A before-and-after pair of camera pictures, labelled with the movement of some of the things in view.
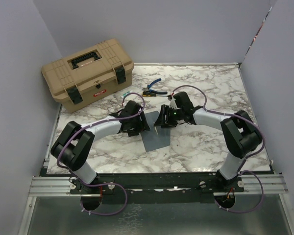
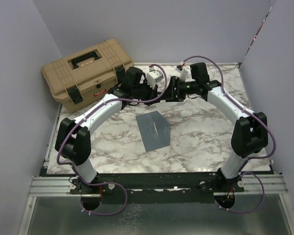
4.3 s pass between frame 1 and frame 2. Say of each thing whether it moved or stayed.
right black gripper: moved
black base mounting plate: stayed
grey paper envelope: stayed
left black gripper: moved
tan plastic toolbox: stayed
